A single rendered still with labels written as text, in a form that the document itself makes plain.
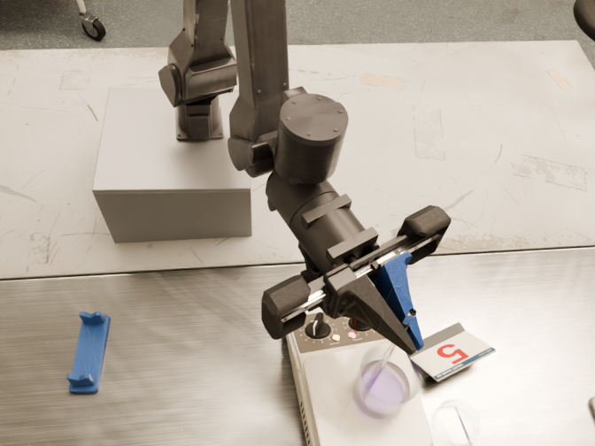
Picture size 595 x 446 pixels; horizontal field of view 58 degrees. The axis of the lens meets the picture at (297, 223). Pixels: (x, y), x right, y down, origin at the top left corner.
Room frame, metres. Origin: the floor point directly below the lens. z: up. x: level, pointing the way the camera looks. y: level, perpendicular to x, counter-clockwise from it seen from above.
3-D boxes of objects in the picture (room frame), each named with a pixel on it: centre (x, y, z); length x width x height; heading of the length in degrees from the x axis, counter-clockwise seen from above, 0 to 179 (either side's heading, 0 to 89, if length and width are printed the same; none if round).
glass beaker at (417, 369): (0.18, -0.11, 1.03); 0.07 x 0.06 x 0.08; 101
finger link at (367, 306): (0.18, -0.07, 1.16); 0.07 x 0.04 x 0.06; 36
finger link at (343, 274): (0.23, -0.07, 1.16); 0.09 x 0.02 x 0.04; 126
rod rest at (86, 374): (0.22, 0.24, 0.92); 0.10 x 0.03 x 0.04; 7
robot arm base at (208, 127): (0.53, 0.15, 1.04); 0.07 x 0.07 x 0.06; 13
